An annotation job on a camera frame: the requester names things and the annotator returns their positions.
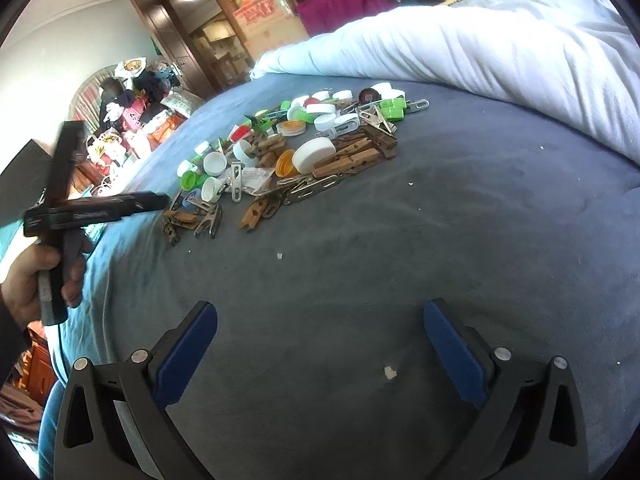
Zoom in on brown wooden clothespin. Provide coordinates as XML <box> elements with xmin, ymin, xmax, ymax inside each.
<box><xmin>239</xmin><ymin>195</ymin><xmax>282</xmax><ymax>231</ymax></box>

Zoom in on left forearm dark sleeve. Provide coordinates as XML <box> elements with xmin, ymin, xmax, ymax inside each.
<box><xmin>0</xmin><ymin>297</ymin><xmax>30</xmax><ymax>384</ymax></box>

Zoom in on clutter pile on chair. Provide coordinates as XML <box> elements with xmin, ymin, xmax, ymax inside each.
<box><xmin>68</xmin><ymin>58</ymin><xmax>203</xmax><ymax>195</ymax></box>

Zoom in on person's left hand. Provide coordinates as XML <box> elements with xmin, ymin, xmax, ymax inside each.
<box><xmin>1</xmin><ymin>236</ymin><xmax>92</xmax><ymax>332</ymax></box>

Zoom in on white cap open side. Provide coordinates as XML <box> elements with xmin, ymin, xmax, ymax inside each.
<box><xmin>203</xmin><ymin>152</ymin><xmax>228</xmax><ymax>177</ymax></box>

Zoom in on red bottle cap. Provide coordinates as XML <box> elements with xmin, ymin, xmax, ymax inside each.
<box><xmin>229</xmin><ymin>125</ymin><xmax>253</xmax><ymax>143</ymax></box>

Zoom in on dark wooden door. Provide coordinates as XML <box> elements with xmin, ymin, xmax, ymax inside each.
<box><xmin>129</xmin><ymin>0</ymin><xmax>222</xmax><ymax>100</ymax></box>

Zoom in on orange bottle cap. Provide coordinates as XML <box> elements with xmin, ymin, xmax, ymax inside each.
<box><xmin>274</xmin><ymin>150</ymin><xmax>299</xmax><ymax>179</ymax></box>

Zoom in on metal clothespin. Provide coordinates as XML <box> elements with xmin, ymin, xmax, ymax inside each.
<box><xmin>283</xmin><ymin>174</ymin><xmax>342</xmax><ymax>206</ymax></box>

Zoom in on blue bed sheet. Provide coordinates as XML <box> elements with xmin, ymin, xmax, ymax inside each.
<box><xmin>56</xmin><ymin>82</ymin><xmax>639</xmax><ymax>479</ymax></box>

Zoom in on large white bottle cap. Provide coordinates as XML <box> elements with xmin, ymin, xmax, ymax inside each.
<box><xmin>292</xmin><ymin>138</ymin><xmax>336</xmax><ymax>174</ymax></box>

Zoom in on light wooden clothespin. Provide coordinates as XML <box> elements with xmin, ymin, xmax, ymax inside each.
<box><xmin>312</xmin><ymin>148</ymin><xmax>382</xmax><ymax>179</ymax></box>

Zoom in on cardboard box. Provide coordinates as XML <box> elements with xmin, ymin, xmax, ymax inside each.
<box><xmin>233</xmin><ymin>0</ymin><xmax>309</xmax><ymax>62</ymax></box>

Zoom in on dark maroon cap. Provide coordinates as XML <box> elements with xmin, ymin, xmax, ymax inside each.
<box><xmin>358</xmin><ymin>88</ymin><xmax>382</xmax><ymax>105</ymax></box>

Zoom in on dark wooden clothespin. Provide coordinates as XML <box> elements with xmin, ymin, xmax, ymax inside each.
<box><xmin>361</xmin><ymin>125</ymin><xmax>397</xmax><ymax>159</ymax></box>

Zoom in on magenta cloth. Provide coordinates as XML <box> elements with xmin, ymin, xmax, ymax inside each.
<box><xmin>296</xmin><ymin>0</ymin><xmax>398</xmax><ymax>37</ymax></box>

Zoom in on green flip cap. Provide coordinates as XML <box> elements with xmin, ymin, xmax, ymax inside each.
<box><xmin>378</xmin><ymin>96</ymin><xmax>407</xmax><ymax>122</ymax></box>

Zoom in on white folded duvet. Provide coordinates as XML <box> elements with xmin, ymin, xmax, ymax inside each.
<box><xmin>252</xmin><ymin>0</ymin><xmax>639</xmax><ymax>162</ymax></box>

